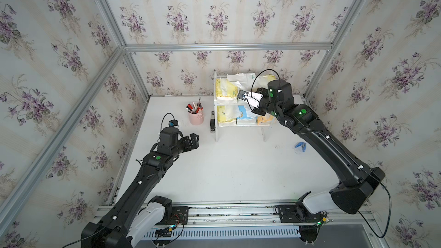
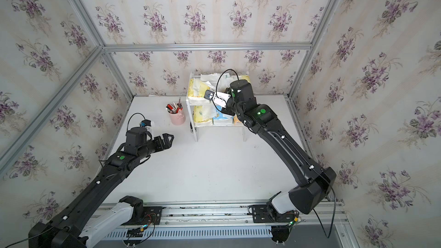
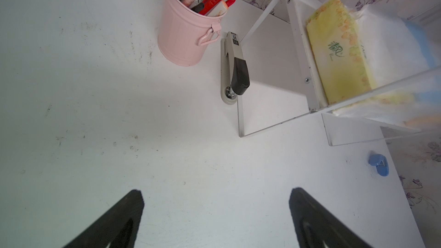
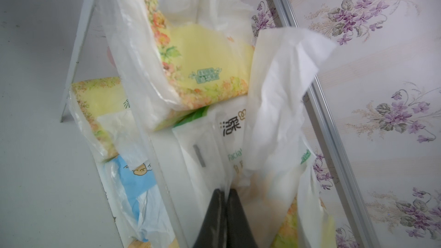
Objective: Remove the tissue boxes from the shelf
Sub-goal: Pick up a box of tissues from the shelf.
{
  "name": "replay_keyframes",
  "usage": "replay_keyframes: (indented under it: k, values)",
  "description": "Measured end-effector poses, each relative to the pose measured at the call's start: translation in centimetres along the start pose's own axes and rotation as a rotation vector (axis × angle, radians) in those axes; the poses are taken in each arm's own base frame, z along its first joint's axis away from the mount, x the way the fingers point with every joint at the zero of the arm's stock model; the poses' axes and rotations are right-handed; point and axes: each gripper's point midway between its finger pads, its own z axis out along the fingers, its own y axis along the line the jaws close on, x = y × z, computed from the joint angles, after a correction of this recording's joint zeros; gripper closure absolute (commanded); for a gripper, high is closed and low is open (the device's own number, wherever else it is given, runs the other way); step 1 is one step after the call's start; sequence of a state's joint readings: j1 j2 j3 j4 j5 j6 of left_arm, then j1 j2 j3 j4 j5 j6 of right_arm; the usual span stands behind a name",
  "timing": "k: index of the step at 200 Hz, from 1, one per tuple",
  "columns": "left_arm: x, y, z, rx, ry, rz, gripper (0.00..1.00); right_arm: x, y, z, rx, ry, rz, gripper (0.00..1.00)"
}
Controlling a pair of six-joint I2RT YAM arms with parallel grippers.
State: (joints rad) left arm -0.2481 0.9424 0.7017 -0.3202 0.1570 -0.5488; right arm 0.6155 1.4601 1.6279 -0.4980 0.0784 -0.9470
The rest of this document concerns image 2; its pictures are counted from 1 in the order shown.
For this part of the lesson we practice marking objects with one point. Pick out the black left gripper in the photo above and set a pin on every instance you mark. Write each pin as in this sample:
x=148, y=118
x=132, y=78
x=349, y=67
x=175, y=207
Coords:
x=166, y=143

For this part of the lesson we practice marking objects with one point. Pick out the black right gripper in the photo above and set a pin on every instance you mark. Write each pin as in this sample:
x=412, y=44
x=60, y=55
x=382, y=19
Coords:
x=227, y=111

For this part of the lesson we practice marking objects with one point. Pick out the blue tissue pack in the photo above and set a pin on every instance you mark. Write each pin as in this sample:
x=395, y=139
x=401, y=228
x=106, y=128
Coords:
x=222, y=119

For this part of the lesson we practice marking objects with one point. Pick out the yellow tissue pack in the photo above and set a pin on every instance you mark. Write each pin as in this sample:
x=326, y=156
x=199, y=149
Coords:
x=197, y=90
x=244, y=77
x=203, y=114

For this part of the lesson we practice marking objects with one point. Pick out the white two-tier shelf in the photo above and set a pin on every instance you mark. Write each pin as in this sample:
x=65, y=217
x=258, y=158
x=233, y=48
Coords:
x=190, y=106

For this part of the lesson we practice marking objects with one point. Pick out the white tissue pack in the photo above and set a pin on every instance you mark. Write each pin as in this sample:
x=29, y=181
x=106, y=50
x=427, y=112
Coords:
x=217, y=79

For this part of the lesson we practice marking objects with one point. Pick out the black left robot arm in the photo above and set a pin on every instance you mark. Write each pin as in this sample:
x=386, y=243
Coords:
x=72, y=228

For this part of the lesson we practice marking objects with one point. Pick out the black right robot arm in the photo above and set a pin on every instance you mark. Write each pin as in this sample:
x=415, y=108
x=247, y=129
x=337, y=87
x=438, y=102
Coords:
x=313, y=182

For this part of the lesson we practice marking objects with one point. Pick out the orange tissue pack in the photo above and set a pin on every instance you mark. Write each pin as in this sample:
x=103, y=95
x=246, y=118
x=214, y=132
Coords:
x=236, y=121

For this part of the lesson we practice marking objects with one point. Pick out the pink pen cup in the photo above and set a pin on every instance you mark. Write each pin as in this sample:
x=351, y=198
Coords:
x=178, y=118

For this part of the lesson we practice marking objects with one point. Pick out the pens in cup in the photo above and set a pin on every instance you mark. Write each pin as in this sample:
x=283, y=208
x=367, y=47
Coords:
x=175, y=107

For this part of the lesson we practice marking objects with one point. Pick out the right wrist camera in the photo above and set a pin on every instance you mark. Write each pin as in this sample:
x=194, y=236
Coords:
x=220, y=99

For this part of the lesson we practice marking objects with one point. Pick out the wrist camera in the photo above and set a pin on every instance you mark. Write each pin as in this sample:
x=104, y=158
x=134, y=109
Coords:
x=148, y=125
x=220, y=99

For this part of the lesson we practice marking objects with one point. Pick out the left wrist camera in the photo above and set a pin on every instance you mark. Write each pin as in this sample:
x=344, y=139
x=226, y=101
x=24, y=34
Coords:
x=148, y=125

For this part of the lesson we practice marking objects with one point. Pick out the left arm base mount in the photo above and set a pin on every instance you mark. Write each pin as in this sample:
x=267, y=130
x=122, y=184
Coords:
x=141, y=215

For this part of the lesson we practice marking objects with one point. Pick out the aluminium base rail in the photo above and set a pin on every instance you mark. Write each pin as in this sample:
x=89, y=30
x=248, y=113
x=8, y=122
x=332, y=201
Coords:
x=210, y=221

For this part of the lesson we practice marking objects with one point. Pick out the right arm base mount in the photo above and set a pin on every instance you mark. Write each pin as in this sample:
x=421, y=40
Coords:
x=266, y=213

